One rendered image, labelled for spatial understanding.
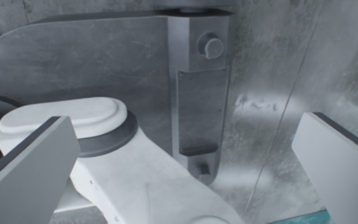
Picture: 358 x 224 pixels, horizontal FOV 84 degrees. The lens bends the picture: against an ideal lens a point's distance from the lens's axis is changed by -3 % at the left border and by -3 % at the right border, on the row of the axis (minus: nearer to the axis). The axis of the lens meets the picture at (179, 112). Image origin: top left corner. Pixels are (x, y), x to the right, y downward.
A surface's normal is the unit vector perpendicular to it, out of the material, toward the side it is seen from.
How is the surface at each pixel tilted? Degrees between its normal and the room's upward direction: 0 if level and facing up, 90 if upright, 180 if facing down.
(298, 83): 0
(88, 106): 90
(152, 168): 90
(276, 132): 0
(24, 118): 90
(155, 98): 0
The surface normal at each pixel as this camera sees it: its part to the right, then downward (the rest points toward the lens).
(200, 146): 0.21, 0.51
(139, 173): -0.01, -0.85
